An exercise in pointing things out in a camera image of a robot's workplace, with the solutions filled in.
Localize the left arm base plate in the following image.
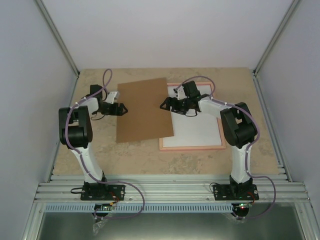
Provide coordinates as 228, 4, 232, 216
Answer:
80, 184, 126, 202

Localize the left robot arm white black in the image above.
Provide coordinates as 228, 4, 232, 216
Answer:
58, 85, 128, 200

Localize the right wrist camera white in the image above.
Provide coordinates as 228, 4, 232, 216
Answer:
173, 86, 186, 100

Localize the pink picture frame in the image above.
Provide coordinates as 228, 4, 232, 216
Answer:
159, 82, 226, 152

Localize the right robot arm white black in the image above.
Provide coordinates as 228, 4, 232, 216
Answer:
159, 80, 259, 200

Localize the aluminium corner post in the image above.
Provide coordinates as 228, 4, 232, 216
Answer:
252, 0, 301, 76
33, 0, 80, 78

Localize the aluminium rail base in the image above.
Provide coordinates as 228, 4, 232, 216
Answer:
34, 174, 310, 203

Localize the blue slotted cable duct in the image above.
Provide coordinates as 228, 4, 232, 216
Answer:
44, 203, 233, 214

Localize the photo print red black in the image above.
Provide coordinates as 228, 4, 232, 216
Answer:
161, 84, 224, 147

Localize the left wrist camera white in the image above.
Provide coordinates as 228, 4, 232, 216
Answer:
104, 91, 120, 104

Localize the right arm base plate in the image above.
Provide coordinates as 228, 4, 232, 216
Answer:
210, 184, 260, 201

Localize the brown backing board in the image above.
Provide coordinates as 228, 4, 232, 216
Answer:
115, 77, 174, 143

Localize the right aluminium corner post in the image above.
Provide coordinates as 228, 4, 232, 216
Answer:
252, 0, 301, 76

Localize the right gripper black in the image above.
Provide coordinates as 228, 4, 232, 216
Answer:
163, 97, 191, 115

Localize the left aluminium corner post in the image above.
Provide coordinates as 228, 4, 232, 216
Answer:
33, 0, 80, 78

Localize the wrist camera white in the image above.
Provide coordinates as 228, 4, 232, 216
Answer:
104, 91, 120, 104
173, 86, 186, 100

